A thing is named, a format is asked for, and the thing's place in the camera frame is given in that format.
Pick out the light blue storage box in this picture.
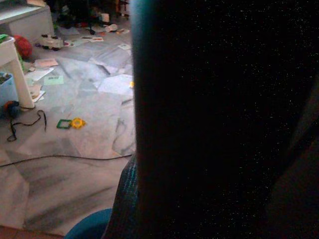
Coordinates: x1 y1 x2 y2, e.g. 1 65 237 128
0 72 20 107

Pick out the blue-handled green broom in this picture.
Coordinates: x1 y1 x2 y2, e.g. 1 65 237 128
129 0 312 239

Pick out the grey cabinet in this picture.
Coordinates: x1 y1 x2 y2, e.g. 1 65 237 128
0 3 55 43

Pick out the red ball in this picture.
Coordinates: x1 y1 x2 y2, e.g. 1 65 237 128
13 34 33 60

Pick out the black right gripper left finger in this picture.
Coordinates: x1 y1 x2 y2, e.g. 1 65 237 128
102 153 141 239

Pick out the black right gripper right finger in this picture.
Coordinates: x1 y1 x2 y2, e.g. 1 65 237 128
263 74 319 239

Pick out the blue plastic bucket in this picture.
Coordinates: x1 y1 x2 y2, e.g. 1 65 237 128
64 208 113 239

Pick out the pale green paper card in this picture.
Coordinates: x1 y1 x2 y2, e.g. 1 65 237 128
43 75 64 87

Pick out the long black floor cable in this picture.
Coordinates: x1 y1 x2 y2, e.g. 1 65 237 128
0 153 133 167

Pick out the green square toy tile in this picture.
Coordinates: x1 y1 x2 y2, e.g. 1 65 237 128
56 119 73 130

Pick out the white plastic table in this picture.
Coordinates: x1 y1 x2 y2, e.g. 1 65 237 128
0 36 36 110

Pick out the yellow gear toy tile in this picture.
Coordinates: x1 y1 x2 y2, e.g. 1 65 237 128
71 117 87 130

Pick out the orange and blue ball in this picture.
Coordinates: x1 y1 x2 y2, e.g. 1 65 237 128
3 100 21 118

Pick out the white toy truck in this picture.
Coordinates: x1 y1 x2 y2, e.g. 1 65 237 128
36 33 65 51

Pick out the thin black cord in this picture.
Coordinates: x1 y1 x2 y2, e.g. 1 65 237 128
6 109 47 142

